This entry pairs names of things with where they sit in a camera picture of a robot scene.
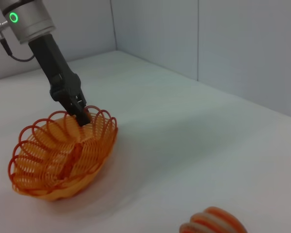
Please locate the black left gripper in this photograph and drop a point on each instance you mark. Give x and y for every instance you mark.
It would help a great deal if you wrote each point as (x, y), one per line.
(53, 65)

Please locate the orange woven plastic basket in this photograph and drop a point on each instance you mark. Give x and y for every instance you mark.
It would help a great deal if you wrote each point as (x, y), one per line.
(63, 160)

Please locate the striped orange toy bread loaf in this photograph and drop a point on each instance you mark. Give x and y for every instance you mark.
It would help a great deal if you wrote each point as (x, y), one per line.
(213, 222)

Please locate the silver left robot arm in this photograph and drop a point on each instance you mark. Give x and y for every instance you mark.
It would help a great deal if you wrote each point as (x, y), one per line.
(29, 19)

